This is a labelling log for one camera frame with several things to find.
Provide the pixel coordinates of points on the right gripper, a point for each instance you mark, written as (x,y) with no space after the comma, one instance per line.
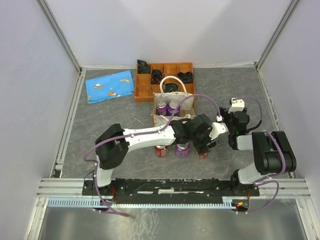
(225,113)

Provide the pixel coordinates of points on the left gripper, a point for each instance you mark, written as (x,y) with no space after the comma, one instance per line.
(203,148)

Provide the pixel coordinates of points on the red soda can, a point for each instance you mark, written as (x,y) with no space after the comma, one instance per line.
(161,150)
(202,152)

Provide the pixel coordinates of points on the purple soda can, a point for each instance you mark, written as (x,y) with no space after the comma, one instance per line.
(161,107)
(181,150)
(173,108)

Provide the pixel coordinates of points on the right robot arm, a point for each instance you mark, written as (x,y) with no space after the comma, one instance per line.
(272,152)

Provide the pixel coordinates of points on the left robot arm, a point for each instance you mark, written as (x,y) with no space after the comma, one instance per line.
(113,145)

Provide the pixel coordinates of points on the canvas tote bag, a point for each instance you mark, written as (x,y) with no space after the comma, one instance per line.
(186,108)

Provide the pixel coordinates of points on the rolled green-pattern tie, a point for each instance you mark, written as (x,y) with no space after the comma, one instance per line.
(171,87)

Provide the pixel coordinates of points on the wooden compartment tray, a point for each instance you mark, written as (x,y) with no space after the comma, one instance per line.
(144,88)

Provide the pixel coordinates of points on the rolled dark tie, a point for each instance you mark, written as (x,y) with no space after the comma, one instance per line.
(156,76)

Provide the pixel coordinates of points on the blue space-print cloth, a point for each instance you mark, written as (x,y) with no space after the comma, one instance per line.
(109,87)

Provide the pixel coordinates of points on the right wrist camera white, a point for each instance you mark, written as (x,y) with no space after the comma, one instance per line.
(236,105)

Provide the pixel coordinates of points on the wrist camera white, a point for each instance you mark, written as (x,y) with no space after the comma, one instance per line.
(236,105)
(218,128)

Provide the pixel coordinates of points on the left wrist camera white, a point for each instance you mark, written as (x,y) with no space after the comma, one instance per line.
(218,128)

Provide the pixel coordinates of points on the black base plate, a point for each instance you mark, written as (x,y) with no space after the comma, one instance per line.
(175,191)

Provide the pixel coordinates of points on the aluminium frame rail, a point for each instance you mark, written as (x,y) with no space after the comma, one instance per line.
(289,188)

